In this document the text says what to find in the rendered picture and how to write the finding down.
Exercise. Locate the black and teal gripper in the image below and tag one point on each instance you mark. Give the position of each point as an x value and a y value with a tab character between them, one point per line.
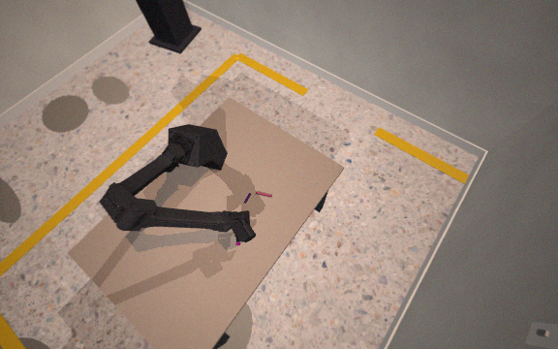
247	216

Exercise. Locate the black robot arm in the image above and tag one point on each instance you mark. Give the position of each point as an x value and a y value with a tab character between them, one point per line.
126	210

